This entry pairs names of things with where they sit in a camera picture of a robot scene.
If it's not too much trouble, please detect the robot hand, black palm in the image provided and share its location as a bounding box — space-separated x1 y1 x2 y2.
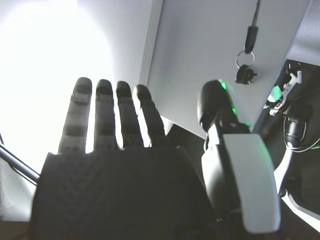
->
29 76 281 240

